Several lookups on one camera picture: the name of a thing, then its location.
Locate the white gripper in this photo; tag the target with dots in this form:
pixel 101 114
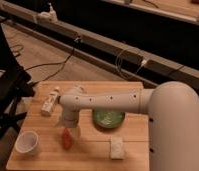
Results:
pixel 70 121

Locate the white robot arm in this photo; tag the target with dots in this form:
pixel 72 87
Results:
pixel 173 111

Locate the green bowl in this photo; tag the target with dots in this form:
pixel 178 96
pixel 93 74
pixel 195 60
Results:
pixel 108 119

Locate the white bottle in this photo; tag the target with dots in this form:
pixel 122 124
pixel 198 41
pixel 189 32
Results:
pixel 50 102

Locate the white sponge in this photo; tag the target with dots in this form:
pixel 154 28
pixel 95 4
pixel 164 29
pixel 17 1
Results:
pixel 116 148

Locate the white cup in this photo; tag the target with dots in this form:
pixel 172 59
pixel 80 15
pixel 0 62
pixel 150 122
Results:
pixel 28 143

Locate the black chair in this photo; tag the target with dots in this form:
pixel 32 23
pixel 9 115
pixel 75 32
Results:
pixel 13 86

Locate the long metal rail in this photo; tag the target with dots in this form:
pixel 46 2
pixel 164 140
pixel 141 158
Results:
pixel 135 44

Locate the white object on rail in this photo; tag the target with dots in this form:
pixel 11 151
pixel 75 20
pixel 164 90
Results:
pixel 51 15

